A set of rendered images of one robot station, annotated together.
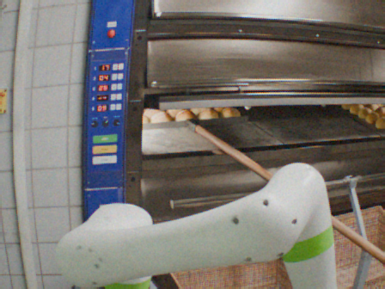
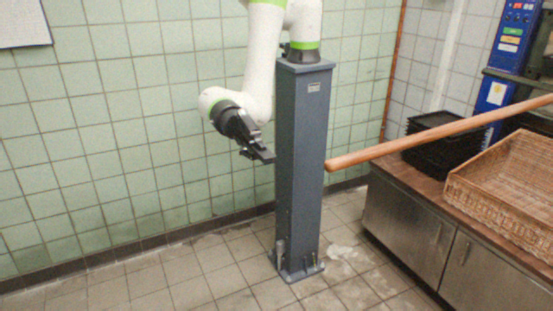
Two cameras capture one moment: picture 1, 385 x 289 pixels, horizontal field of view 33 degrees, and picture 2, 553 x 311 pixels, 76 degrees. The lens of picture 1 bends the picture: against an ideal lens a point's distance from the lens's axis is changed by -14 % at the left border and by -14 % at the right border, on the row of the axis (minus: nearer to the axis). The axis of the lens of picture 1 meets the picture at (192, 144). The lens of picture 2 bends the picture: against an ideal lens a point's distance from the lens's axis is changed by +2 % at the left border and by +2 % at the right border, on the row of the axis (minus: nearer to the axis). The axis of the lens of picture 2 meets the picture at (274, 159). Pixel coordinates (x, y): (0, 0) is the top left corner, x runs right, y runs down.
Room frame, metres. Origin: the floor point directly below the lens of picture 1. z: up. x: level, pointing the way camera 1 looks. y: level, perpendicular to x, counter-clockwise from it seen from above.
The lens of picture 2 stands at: (1.19, -1.41, 1.57)
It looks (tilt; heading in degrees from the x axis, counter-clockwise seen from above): 29 degrees down; 87
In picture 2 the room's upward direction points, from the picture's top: straight up
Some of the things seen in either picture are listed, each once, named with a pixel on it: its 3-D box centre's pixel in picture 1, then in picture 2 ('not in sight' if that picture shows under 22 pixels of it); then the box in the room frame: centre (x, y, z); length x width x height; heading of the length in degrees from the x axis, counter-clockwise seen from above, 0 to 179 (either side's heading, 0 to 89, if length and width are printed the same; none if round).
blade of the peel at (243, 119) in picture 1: (171, 111); not in sight; (3.13, 0.10, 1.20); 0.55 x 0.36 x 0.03; 116
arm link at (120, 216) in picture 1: (119, 249); (301, 22); (1.40, 0.14, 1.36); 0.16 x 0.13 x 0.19; 156
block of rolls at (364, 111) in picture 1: (381, 107); not in sight; (3.50, -1.02, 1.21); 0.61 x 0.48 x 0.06; 23
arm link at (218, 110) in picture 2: not in sight; (230, 118); (1.13, -0.50, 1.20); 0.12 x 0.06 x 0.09; 23
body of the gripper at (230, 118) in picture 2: not in sight; (238, 128); (1.15, -0.57, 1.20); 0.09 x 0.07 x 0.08; 113
